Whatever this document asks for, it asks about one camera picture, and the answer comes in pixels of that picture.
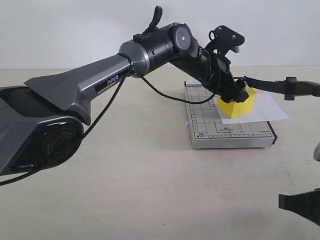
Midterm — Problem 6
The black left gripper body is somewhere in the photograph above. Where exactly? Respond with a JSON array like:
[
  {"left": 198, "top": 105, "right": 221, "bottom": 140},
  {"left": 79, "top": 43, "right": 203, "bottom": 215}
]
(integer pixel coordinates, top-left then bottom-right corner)
[{"left": 172, "top": 48, "right": 242, "bottom": 97}]

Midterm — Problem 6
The grey paper cutter base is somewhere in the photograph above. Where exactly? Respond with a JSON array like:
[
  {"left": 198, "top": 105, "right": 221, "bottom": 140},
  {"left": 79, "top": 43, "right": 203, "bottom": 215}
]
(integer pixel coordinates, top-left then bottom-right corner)
[{"left": 183, "top": 79, "right": 278, "bottom": 151}]

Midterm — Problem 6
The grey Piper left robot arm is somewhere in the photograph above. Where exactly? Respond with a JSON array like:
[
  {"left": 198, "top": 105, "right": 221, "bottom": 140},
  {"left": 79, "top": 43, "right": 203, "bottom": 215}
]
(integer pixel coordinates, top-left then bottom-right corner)
[{"left": 0, "top": 22, "right": 248, "bottom": 176}]

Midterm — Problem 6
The black cutter blade arm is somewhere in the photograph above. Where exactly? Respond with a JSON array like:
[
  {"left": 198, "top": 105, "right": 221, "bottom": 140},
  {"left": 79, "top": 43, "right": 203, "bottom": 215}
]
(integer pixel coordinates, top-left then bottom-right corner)
[{"left": 243, "top": 76, "right": 320, "bottom": 101}]

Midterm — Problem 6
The yellow cube block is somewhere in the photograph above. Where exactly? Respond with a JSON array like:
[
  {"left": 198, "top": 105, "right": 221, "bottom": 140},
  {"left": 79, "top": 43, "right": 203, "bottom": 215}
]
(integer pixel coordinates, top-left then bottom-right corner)
[{"left": 216, "top": 86, "right": 257, "bottom": 119}]

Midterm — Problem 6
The white paper sheet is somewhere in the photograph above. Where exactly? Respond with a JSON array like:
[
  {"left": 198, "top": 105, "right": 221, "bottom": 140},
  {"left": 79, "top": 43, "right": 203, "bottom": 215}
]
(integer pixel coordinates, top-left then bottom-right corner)
[{"left": 216, "top": 93, "right": 289, "bottom": 124}]

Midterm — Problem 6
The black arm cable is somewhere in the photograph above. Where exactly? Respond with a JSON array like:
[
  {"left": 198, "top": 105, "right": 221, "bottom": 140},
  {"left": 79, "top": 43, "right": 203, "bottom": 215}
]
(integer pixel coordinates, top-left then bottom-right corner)
[{"left": 0, "top": 6, "right": 221, "bottom": 187}]

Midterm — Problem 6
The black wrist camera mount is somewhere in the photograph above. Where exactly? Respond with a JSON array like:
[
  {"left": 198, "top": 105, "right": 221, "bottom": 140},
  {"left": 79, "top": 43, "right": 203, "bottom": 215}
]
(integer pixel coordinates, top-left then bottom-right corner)
[{"left": 204, "top": 25, "right": 246, "bottom": 64}]

